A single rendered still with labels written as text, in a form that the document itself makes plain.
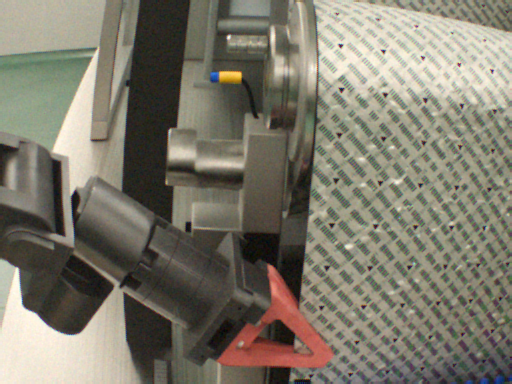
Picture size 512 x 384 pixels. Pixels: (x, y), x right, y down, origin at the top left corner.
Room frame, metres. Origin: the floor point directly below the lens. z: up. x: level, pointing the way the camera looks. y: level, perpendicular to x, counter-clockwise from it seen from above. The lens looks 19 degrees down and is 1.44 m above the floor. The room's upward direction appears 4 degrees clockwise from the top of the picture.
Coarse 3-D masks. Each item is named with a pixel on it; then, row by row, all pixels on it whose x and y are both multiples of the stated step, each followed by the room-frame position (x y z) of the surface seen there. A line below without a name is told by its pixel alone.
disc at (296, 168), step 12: (300, 0) 0.78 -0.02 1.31; (312, 0) 0.74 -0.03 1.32; (312, 12) 0.73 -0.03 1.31; (312, 24) 0.72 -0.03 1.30; (312, 36) 0.71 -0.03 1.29; (312, 48) 0.71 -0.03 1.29; (312, 60) 0.70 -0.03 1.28; (312, 72) 0.70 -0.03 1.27; (312, 84) 0.70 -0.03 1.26; (312, 96) 0.70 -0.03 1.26; (312, 108) 0.70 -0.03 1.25; (312, 120) 0.70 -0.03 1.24; (312, 132) 0.70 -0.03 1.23; (288, 156) 0.80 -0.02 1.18; (300, 156) 0.72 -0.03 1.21; (300, 168) 0.72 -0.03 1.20; (300, 180) 0.73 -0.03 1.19
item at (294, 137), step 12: (300, 12) 0.75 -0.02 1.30; (300, 24) 0.74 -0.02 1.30; (300, 36) 0.74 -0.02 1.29; (300, 48) 0.73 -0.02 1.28; (300, 60) 0.73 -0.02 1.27; (300, 72) 0.73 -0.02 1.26; (300, 84) 0.72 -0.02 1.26; (300, 96) 0.72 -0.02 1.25; (300, 108) 0.72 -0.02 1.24; (300, 120) 0.72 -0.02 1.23; (288, 132) 0.78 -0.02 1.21; (300, 132) 0.72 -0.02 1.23; (288, 144) 0.78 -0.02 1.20; (300, 144) 0.73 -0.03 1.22; (312, 144) 0.73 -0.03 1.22; (312, 156) 0.74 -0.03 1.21
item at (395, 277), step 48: (336, 192) 0.71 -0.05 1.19; (384, 192) 0.71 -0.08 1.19; (432, 192) 0.72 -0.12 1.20; (480, 192) 0.72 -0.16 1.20; (336, 240) 0.71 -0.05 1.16; (384, 240) 0.71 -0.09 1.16; (432, 240) 0.72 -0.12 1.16; (480, 240) 0.72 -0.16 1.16; (336, 288) 0.71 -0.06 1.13; (384, 288) 0.71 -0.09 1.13; (432, 288) 0.72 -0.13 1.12; (480, 288) 0.72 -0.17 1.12; (336, 336) 0.71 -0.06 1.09; (384, 336) 0.71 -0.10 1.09; (432, 336) 0.72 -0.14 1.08; (480, 336) 0.72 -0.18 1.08
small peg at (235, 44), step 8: (232, 40) 0.77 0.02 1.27; (240, 40) 0.77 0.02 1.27; (248, 40) 0.77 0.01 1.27; (256, 40) 0.77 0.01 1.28; (264, 40) 0.77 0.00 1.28; (232, 48) 0.77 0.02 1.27; (240, 48) 0.77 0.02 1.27; (248, 48) 0.77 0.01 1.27; (256, 48) 0.77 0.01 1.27; (264, 48) 0.77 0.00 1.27
